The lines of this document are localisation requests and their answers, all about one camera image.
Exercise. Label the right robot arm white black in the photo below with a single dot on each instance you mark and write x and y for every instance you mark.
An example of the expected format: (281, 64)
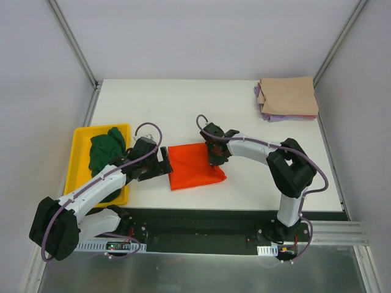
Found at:
(288, 164)

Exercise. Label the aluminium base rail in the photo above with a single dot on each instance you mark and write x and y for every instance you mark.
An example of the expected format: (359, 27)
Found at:
(346, 233)

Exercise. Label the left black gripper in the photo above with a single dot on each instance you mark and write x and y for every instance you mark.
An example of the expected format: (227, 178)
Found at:
(157, 166)

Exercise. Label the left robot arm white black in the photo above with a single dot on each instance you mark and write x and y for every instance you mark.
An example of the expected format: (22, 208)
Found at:
(60, 225)

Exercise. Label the folded lavender t-shirt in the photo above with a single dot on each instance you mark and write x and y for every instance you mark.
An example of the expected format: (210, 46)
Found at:
(267, 117)

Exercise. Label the yellow plastic bin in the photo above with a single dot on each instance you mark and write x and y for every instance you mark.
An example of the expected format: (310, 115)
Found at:
(78, 167)

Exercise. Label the right white cable duct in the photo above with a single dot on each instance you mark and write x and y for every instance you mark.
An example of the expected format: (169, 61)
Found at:
(271, 250)

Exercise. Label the left aluminium frame post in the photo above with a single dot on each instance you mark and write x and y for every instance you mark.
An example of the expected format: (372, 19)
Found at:
(72, 42)

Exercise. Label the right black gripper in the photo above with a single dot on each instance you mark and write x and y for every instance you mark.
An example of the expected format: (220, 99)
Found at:
(214, 157)

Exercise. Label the folded tan t-shirt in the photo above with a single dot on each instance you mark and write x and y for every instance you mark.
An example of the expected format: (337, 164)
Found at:
(289, 96)

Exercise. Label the left white cable duct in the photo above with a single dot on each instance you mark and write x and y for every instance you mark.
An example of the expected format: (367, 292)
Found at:
(110, 246)

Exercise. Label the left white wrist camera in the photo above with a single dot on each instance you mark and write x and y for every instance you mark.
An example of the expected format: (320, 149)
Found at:
(148, 135)

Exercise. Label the white cable duct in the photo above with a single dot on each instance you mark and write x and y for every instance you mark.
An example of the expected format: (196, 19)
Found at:
(110, 246)
(271, 250)

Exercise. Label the green t-shirt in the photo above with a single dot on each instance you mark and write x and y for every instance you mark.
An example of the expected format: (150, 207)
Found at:
(104, 148)

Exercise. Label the aluminium frame post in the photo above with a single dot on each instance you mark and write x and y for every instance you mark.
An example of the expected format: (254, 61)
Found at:
(72, 42)
(342, 36)

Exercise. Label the right aluminium frame post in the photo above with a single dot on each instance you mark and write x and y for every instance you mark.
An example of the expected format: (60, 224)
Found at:
(342, 36)

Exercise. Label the folded pink t-shirt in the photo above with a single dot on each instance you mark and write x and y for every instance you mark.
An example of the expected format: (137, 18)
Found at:
(309, 117)

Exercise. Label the orange t-shirt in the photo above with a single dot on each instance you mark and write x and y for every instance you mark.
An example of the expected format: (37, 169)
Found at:
(191, 167)

